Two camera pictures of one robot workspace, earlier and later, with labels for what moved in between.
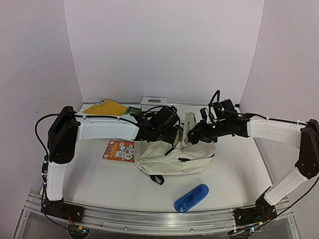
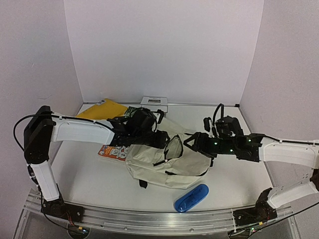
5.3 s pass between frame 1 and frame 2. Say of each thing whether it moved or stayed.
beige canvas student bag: moved
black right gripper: moved
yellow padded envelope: stayed
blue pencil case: stayed
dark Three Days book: stayed
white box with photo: stayed
